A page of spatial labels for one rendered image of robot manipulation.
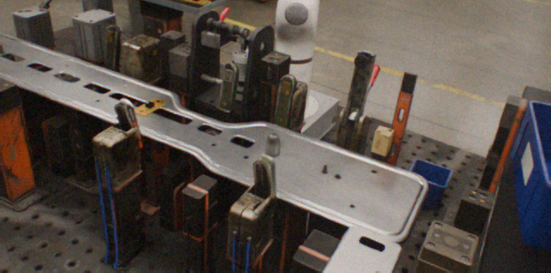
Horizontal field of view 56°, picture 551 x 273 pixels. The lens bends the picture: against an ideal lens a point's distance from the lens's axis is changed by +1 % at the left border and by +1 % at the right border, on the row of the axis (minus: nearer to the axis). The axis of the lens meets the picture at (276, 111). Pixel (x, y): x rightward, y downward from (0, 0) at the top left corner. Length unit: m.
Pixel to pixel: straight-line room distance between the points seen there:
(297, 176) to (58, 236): 0.64
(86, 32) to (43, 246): 0.57
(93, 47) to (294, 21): 0.57
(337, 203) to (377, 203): 0.08
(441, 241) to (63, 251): 0.88
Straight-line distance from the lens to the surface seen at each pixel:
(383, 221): 0.99
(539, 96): 1.55
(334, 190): 1.04
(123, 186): 1.16
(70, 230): 1.42
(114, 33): 1.47
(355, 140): 1.18
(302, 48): 1.54
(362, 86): 1.13
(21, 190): 1.53
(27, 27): 1.73
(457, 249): 0.90
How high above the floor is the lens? 1.64
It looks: 30 degrees down
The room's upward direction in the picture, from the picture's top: 5 degrees clockwise
